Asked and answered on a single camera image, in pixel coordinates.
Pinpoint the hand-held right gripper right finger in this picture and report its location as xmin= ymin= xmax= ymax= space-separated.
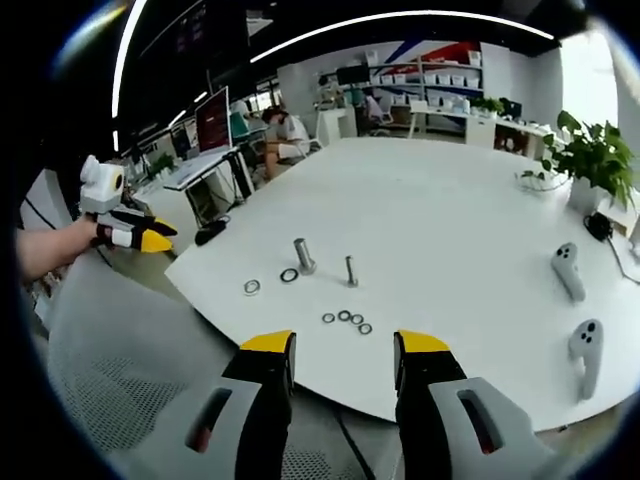
xmin=392 ymin=329 xmax=567 ymax=480

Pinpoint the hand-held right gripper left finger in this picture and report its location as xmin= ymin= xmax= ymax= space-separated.
xmin=159 ymin=329 xmax=298 ymax=480

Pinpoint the large threaded steel stud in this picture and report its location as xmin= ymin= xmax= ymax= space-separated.
xmin=292 ymin=237 xmax=318 ymax=276

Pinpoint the small threaded steel stud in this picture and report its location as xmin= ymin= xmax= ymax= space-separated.
xmin=343 ymin=254 xmax=361 ymax=289

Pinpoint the person's left hand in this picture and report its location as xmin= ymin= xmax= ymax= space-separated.
xmin=73 ymin=217 xmax=104 ymax=250

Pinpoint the small green desk plant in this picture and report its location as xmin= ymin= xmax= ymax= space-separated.
xmin=149 ymin=153 xmax=177 ymax=177

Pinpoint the white office desk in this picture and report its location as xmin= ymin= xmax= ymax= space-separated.
xmin=163 ymin=146 xmax=257 ymax=227

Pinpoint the small computer monitor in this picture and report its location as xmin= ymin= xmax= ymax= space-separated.
xmin=171 ymin=121 xmax=194 ymax=159

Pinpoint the grey mesh office chair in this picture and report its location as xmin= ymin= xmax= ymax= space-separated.
xmin=29 ymin=243 xmax=404 ymax=480

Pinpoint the large computer monitor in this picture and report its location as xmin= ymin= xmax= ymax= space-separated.
xmin=194 ymin=85 xmax=233 ymax=154

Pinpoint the teal chair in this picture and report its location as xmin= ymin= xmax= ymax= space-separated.
xmin=229 ymin=110 xmax=252 ymax=140

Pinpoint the grey handheld controller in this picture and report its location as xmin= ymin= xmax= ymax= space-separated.
xmin=550 ymin=242 xmax=587 ymax=303
xmin=567 ymin=318 xmax=604 ymax=402

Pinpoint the white cabinet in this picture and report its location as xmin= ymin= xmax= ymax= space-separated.
xmin=316 ymin=106 xmax=359 ymax=147

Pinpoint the black power adapter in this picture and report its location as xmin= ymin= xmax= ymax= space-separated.
xmin=583 ymin=211 xmax=614 ymax=242

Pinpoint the white plant pot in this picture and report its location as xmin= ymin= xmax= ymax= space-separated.
xmin=569 ymin=176 xmax=609 ymax=217

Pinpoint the green potted plant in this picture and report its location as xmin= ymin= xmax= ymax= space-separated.
xmin=521 ymin=110 xmax=640 ymax=211

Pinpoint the small green shelf plant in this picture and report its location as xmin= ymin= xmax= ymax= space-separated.
xmin=471 ymin=95 xmax=507 ymax=119

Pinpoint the white storage shelf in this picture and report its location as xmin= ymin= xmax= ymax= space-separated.
xmin=368 ymin=48 xmax=485 ymax=109

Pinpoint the long curved ceiling light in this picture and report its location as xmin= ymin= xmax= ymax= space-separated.
xmin=249 ymin=11 xmax=556 ymax=65

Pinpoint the black floor cable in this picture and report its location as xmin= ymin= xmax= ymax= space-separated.
xmin=331 ymin=408 xmax=377 ymax=480

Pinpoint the black wall screen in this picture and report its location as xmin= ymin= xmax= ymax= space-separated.
xmin=335 ymin=64 xmax=371 ymax=87

